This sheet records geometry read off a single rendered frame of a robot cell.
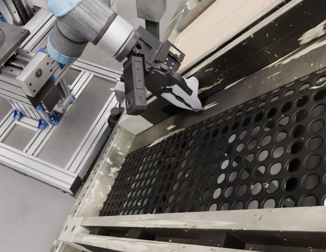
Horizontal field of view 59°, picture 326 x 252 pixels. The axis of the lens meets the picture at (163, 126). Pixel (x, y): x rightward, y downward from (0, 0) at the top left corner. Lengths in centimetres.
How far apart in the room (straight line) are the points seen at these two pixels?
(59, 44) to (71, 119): 127
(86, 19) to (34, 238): 151
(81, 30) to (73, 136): 129
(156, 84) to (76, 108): 136
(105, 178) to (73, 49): 42
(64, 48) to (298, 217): 54
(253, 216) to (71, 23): 46
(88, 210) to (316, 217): 72
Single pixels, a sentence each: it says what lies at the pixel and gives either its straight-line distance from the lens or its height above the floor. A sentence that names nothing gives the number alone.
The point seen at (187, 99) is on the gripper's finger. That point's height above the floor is 124.
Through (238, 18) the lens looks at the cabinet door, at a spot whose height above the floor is 123.
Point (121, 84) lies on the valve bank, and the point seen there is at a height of 77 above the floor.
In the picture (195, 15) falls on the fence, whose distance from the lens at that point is 122.
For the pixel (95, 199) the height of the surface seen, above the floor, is 90.
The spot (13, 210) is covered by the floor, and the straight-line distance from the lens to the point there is 200.
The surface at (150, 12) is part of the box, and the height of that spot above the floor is 81.
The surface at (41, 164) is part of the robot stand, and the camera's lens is 180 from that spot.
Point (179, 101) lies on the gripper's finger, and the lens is 63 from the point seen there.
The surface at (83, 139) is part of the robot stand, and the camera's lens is 178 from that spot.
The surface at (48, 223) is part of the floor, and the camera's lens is 190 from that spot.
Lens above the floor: 173
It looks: 59 degrees down
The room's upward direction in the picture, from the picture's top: straight up
